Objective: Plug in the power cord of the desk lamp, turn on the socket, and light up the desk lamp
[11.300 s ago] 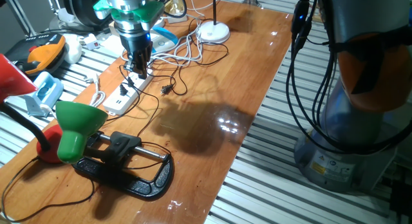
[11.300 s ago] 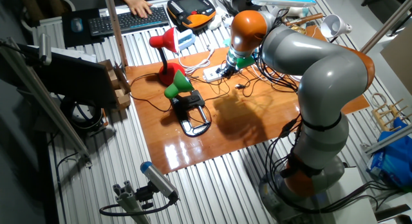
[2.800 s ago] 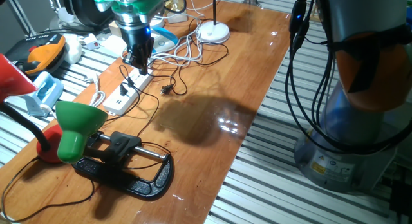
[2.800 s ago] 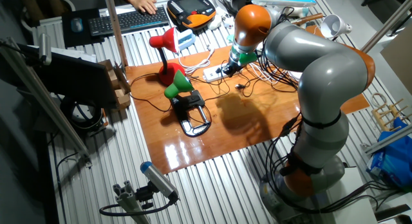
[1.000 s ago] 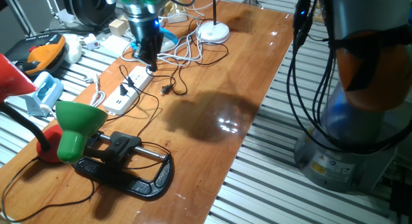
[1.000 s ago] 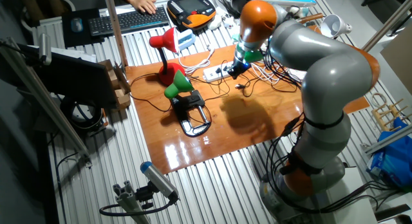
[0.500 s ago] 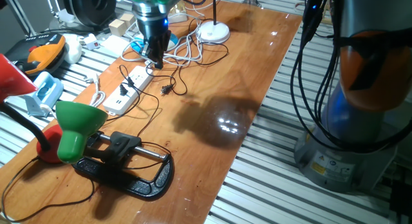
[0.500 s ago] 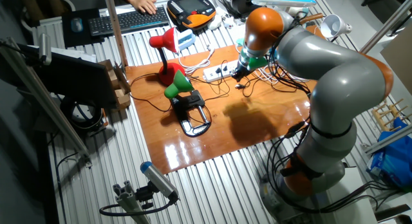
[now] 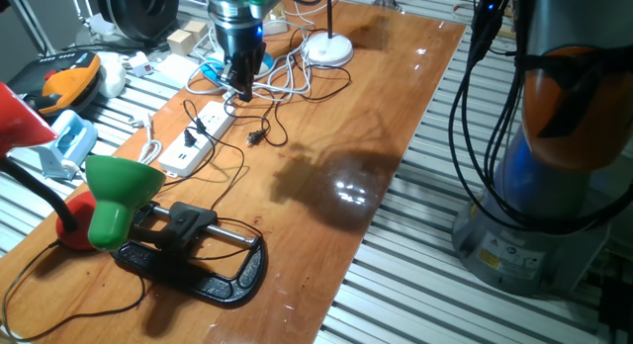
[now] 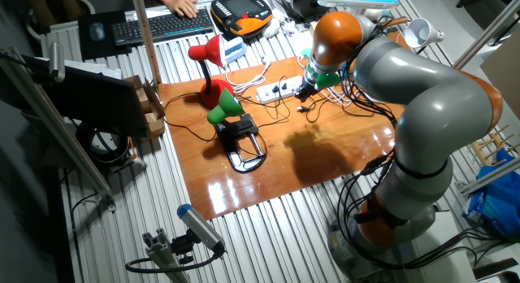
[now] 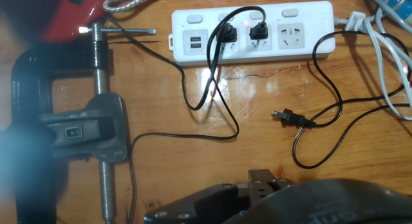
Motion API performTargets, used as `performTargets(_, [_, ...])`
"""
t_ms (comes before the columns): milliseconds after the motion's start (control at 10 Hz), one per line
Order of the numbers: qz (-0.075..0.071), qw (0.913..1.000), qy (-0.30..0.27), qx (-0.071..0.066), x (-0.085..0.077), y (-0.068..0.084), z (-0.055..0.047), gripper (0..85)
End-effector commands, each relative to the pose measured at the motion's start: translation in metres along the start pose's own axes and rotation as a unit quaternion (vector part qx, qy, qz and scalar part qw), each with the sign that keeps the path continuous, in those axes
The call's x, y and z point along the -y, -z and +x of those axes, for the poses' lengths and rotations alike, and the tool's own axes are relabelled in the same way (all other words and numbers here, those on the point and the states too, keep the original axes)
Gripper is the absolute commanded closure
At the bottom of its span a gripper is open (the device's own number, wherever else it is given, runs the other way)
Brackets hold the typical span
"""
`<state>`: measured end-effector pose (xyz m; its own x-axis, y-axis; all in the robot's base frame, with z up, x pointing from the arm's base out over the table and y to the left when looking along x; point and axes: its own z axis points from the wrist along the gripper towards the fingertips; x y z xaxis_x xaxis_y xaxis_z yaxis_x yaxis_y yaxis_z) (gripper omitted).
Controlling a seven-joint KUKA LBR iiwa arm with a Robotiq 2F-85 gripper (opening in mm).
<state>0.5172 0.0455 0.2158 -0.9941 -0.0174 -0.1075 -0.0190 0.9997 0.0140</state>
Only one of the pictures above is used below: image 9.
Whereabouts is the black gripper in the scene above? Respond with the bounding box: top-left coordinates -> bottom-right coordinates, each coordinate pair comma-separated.
215,16 -> 269,104

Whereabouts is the black lamp power cord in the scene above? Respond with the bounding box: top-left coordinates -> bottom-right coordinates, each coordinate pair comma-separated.
2,99 -> 266,343
162,128 -> 266,262
221,27 -> 353,148

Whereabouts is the white and blue LED lamp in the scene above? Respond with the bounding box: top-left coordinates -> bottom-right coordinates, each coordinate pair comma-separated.
199,50 -> 276,87

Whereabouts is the white shade desk lamp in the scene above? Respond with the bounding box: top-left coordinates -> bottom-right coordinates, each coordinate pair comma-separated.
302,0 -> 355,68

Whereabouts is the white power adapter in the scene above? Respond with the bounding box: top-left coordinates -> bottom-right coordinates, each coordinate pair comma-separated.
126,50 -> 155,78

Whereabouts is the white power strip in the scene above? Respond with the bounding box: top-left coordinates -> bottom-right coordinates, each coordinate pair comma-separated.
155,100 -> 236,178

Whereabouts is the green clamp desk lamp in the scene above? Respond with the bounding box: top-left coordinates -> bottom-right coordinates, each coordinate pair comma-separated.
84,154 -> 269,308

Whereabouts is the red desk lamp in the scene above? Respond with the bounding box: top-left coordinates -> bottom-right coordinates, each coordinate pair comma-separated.
0,81 -> 98,252

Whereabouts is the gold foil bag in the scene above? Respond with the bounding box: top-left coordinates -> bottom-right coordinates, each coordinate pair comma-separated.
263,2 -> 291,38

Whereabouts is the small wooden block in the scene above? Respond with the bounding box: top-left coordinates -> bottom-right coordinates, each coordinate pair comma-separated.
183,20 -> 211,44
166,30 -> 195,57

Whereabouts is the white flat box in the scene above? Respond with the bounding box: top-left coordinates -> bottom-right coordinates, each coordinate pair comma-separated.
154,52 -> 200,87

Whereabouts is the black round device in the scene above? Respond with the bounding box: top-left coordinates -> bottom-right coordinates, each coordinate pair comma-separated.
96,0 -> 181,43

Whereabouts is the white rounded object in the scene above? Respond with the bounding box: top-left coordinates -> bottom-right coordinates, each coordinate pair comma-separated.
96,51 -> 129,99

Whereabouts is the robot teach pendant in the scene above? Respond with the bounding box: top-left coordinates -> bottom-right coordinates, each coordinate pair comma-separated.
7,49 -> 103,119

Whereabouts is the light blue clothes iron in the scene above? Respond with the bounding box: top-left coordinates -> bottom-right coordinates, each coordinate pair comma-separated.
37,109 -> 99,181

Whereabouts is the grey slanted metal rod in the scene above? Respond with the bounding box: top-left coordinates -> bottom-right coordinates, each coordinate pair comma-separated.
4,0 -> 56,57

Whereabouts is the thick white power strip cord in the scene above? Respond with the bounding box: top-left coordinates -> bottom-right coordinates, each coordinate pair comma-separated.
185,46 -> 311,104

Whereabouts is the thin white cord with plug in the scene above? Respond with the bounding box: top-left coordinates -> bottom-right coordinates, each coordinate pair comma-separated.
185,0 -> 343,104

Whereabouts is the braided white cord with plug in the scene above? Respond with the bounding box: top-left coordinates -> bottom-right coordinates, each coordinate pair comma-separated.
61,111 -> 164,182

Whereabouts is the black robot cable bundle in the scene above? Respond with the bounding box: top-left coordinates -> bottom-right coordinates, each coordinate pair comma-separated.
447,0 -> 633,236

